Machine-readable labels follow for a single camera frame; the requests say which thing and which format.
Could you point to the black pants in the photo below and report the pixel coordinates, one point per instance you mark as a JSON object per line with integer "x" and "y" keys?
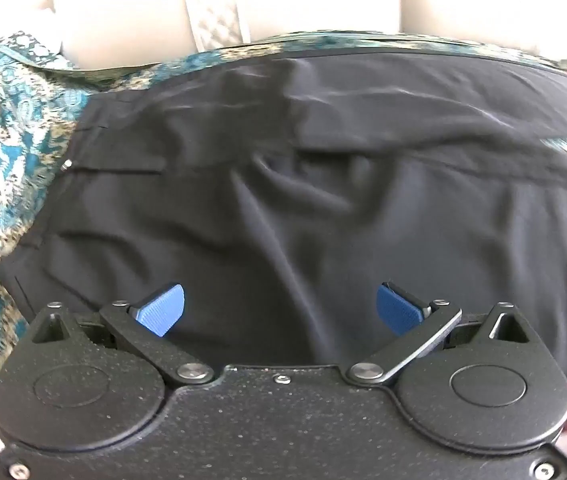
{"x": 288, "y": 185}

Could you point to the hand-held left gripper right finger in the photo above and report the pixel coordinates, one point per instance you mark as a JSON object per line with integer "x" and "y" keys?
{"x": 397, "y": 310}

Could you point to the teal paisley patterned blanket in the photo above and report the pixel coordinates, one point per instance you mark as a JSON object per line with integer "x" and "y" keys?
{"x": 3, "y": 160}

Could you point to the beige leather sofa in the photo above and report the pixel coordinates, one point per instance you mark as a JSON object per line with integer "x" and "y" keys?
{"x": 128, "y": 20}

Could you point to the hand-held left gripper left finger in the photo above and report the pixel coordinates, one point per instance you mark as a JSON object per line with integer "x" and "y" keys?
{"x": 161, "y": 310}

